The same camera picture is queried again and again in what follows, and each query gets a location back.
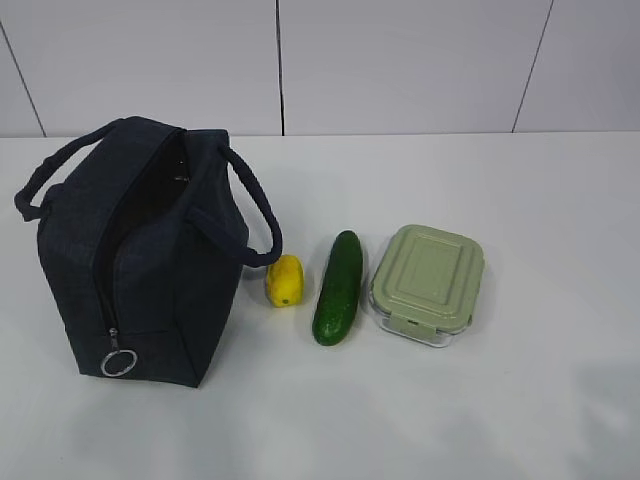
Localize green cucumber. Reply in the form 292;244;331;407
312;230;363;346

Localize navy blue insulated lunch bag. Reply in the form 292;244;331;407
14;116;283;388

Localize yellow lemon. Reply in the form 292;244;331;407
266;255;304;308

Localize glass container with green lid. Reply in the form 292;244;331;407
369;224;485;348

